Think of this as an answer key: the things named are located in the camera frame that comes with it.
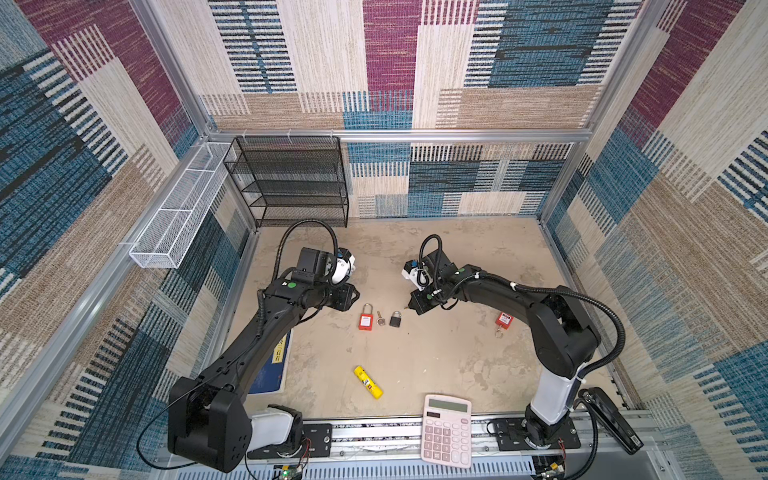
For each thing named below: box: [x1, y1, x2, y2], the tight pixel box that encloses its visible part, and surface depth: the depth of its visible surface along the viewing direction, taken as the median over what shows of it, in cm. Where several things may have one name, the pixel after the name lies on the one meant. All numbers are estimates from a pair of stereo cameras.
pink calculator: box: [420, 394, 472, 469], surface depth 75 cm
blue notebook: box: [249, 329, 295, 394], surface depth 85 cm
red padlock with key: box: [358, 303, 374, 331], surface depth 94 cm
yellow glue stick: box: [354, 366, 385, 400], surface depth 82 cm
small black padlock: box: [389, 310, 402, 328], surface depth 96 cm
